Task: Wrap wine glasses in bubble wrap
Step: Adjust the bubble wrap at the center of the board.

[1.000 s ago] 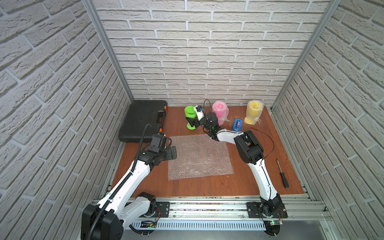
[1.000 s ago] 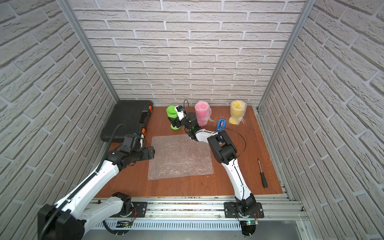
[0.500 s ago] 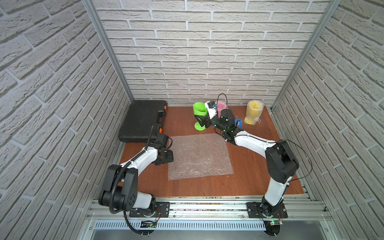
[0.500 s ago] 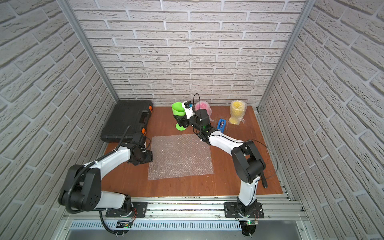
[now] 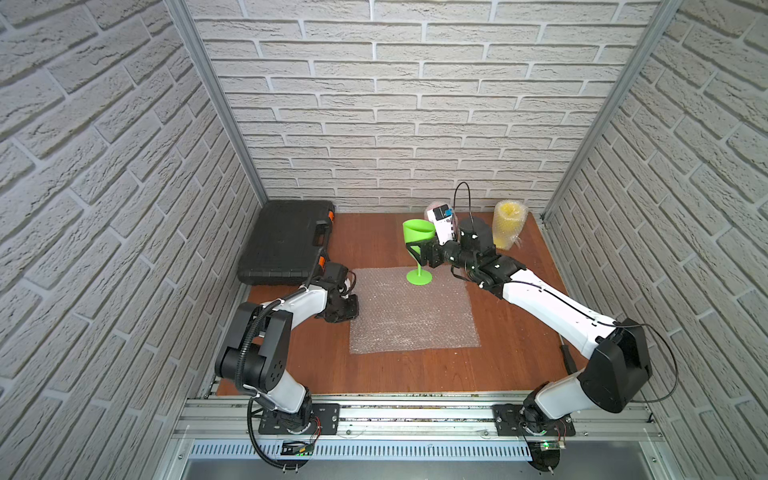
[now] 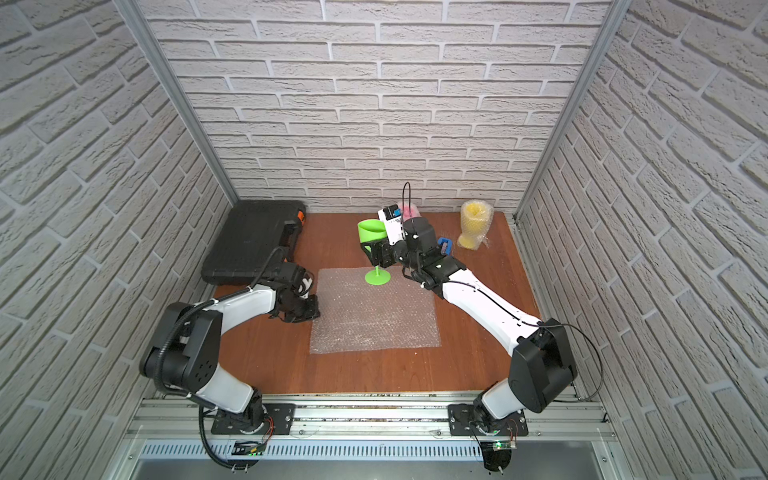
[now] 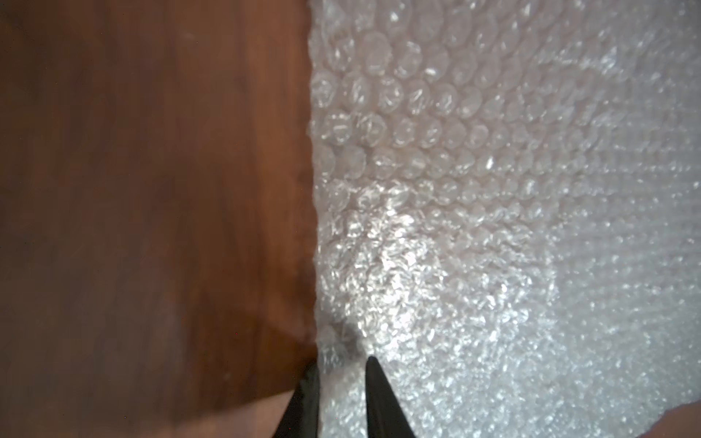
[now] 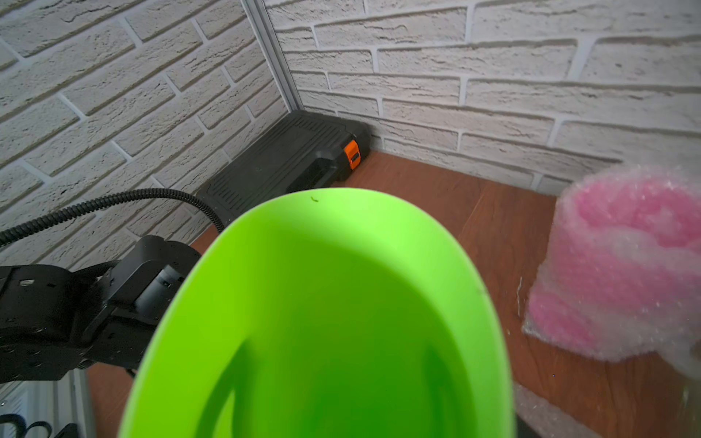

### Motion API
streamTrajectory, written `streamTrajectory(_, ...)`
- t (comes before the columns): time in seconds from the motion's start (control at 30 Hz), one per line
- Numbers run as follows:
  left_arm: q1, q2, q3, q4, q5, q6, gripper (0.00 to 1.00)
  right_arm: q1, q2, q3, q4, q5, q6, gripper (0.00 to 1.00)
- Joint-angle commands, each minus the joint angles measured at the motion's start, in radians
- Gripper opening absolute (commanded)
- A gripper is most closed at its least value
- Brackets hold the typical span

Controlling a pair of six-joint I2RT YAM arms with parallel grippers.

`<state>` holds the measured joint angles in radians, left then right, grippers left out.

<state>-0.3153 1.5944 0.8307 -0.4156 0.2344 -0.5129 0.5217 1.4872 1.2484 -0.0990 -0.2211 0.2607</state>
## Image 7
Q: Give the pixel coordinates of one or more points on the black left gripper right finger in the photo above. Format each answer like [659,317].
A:
[385,417]

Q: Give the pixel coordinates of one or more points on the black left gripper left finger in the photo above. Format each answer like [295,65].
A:
[301,417]

